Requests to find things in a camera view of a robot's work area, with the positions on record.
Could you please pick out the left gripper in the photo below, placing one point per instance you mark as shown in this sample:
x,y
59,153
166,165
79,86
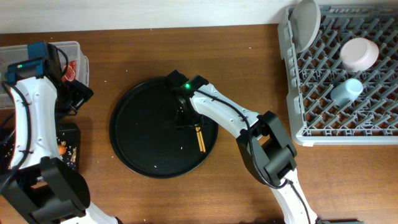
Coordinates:
x,y
83,93

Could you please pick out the light blue cup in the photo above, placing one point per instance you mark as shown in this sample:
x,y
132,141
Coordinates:
x,y
347,91

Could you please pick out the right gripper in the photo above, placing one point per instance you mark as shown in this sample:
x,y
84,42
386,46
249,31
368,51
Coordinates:
x,y
179,120

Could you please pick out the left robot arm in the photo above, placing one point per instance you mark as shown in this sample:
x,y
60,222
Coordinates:
x,y
40,186

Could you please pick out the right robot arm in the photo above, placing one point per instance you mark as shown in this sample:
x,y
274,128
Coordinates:
x,y
267,150

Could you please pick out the black waste bin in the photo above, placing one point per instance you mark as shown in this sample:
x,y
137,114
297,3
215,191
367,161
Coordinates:
x,y
40,147

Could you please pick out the round black tray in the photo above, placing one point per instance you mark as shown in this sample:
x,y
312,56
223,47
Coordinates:
x,y
145,138

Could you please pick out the red snack wrapper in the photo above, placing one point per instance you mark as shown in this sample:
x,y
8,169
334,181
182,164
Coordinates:
x,y
70,74

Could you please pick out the orange carrot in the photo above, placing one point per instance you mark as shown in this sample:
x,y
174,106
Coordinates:
x,y
62,149

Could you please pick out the wooden chopstick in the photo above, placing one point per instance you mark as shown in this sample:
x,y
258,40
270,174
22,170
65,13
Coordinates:
x,y
196,133
201,141

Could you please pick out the white plate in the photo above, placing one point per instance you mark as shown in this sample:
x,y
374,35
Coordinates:
x,y
305,22

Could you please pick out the rice pile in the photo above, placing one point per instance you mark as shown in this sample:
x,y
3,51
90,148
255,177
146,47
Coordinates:
x,y
68,140

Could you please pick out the grey dishwasher rack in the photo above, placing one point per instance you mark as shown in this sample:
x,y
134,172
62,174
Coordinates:
x,y
314,117

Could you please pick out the white bowl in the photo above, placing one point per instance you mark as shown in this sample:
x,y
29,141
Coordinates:
x,y
359,54

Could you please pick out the clear plastic bin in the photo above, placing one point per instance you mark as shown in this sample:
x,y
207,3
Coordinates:
x,y
67,51

